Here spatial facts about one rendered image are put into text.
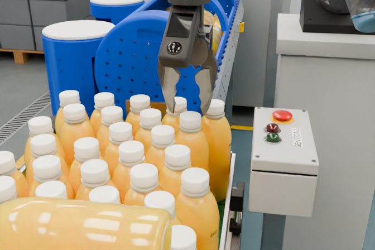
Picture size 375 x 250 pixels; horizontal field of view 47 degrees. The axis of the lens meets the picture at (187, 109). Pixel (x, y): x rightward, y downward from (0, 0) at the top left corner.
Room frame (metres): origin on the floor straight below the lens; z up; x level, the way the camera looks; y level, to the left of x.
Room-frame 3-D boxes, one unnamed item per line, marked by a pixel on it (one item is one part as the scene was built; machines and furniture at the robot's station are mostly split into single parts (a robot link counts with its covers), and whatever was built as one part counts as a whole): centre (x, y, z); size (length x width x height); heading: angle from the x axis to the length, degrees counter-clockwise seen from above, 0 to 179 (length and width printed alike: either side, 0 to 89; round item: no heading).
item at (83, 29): (1.66, 0.42, 1.03); 0.28 x 0.28 x 0.01
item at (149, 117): (0.72, 0.07, 1.10); 0.04 x 0.04 x 0.02
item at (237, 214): (0.66, -0.09, 0.94); 0.03 x 0.02 x 0.08; 171
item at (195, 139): (0.71, -0.01, 1.00); 0.07 x 0.07 x 0.19
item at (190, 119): (0.71, -0.01, 1.10); 0.04 x 0.04 x 0.02
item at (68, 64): (1.66, 0.42, 0.59); 0.28 x 0.28 x 0.88
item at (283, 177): (0.66, -0.16, 1.05); 0.20 x 0.10 x 0.10; 171
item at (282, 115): (0.71, -0.17, 1.11); 0.04 x 0.04 x 0.01
